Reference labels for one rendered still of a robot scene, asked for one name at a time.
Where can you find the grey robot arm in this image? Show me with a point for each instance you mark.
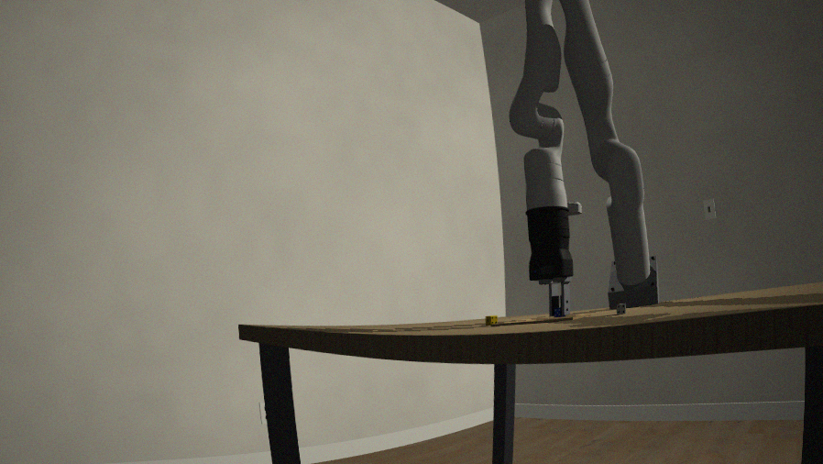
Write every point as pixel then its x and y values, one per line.
pixel 613 161

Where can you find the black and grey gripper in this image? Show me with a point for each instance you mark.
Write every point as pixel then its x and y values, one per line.
pixel 548 226

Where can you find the tan flat mat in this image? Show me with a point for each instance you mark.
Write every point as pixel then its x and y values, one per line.
pixel 530 321

